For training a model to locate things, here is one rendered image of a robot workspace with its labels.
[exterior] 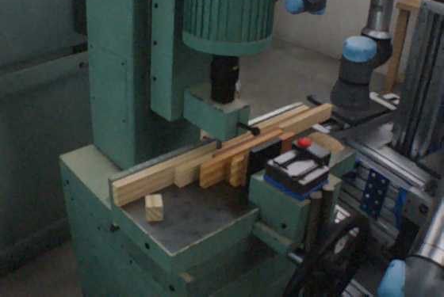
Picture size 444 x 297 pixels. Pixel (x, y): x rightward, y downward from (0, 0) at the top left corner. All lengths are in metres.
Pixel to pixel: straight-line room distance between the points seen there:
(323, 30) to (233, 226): 3.85
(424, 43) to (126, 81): 0.93
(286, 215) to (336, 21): 3.75
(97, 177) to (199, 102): 0.37
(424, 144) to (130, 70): 1.00
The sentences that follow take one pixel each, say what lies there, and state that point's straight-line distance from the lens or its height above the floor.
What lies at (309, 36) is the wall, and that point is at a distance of 4.75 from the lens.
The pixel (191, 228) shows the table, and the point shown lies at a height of 0.90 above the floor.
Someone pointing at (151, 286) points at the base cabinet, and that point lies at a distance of 1.09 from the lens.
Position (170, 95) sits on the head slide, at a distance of 1.01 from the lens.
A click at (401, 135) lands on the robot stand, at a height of 0.77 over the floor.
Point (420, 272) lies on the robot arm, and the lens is 0.78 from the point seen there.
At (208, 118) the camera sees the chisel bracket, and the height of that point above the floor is 1.04.
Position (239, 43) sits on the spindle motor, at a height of 1.22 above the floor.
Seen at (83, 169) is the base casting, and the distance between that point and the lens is 1.25.
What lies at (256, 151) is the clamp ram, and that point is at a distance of 0.96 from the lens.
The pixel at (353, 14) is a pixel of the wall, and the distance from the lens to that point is 4.48.
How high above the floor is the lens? 1.50
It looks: 29 degrees down
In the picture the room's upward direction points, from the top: 4 degrees clockwise
